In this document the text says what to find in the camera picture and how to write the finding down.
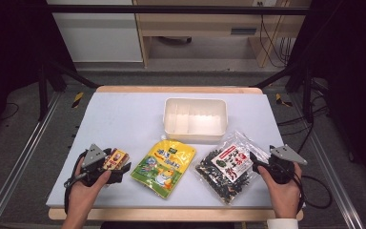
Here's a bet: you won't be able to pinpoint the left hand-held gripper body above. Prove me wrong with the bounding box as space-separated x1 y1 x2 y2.
75 143 109 188

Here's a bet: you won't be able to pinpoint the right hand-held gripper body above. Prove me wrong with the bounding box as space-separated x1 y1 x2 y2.
260 144 308 185

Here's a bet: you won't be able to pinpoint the small yellow and red box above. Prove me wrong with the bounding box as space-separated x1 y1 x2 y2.
102 147 131 172

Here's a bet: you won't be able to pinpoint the clear bag of dried seaweed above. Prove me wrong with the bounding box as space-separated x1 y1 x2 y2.
193 130 272 205

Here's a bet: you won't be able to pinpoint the yellow spout pouch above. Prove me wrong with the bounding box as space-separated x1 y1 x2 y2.
130 138 197 200

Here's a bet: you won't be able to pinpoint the white plastic container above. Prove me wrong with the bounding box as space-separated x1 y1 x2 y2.
162 96 230 145

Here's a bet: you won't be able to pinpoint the person's right hand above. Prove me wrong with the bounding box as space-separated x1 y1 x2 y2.
256 162 303 220

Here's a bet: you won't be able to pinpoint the person's left hand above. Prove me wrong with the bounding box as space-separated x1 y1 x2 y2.
66 157 112 220

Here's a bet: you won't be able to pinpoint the black metal stand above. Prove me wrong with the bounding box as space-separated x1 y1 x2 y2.
37 58 101 122
253 61 316 124

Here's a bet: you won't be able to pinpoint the black curtain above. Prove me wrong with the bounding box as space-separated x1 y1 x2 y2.
286 0 366 195
0 0 78 141

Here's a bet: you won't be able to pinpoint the white cabinet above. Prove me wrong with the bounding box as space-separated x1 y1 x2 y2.
46 0 145 64

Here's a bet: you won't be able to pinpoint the light wooden desk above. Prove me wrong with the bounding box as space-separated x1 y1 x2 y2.
132 0 313 69

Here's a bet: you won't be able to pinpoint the black metal crossbar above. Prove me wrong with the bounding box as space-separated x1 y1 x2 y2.
43 4 311 16

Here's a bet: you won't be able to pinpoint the right hand-held gripper cable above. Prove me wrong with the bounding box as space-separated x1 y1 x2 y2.
290 171 307 215

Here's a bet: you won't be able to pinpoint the hand-held gripper cable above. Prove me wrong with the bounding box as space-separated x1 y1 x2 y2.
290 171 307 215
62 150 89 215

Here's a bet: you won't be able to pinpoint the left hand-held gripper cable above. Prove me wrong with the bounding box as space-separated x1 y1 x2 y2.
62 150 89 215

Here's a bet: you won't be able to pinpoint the aluminium floor rail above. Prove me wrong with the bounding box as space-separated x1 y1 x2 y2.
289 93 366 229
0 91 62 229

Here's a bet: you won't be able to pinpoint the black looped cable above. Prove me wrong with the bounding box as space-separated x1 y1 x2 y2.
299 174 334 211

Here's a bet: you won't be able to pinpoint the thin black cable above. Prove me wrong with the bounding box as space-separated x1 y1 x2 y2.
0 101 21 122

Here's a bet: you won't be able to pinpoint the hanging black cables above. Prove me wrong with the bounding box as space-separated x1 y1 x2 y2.
258 2 295 69

